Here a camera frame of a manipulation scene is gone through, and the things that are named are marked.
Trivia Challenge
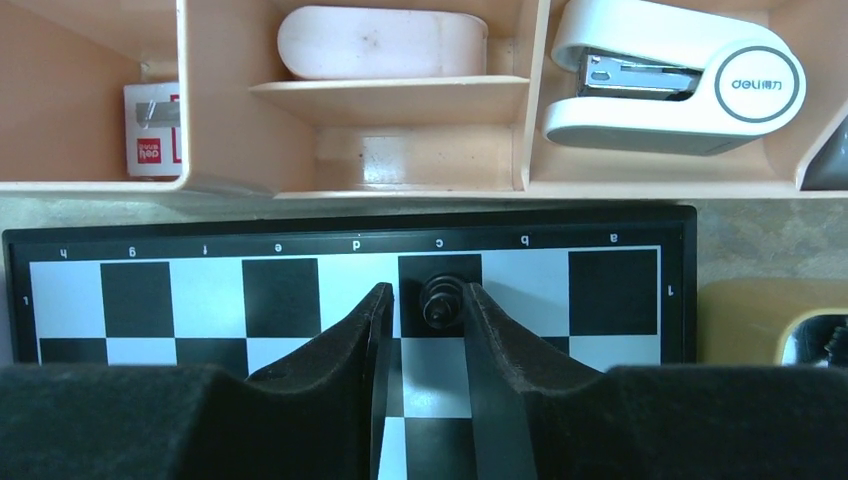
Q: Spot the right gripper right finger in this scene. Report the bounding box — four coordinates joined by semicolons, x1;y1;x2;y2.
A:
462;283;847;479

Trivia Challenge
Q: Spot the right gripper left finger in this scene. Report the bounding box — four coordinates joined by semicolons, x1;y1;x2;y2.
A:
1;282;394;479

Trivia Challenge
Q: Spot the black white chess board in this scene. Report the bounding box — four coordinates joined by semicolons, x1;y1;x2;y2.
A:
3;205;697;479

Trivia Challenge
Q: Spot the pile of black chess pieces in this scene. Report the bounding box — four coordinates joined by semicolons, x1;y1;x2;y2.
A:
793;315;847;368

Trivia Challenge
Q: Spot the peach plastic desk organizer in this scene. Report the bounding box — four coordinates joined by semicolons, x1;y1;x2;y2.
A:
1;1;847;200

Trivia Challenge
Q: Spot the white staples box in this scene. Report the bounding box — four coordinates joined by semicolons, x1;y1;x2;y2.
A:
123;82;183;179

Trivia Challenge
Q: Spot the white stapler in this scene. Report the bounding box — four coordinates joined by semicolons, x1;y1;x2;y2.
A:
542;1;807;156

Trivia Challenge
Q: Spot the pink eraser block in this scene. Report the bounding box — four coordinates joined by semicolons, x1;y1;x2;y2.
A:
277;5;488;80

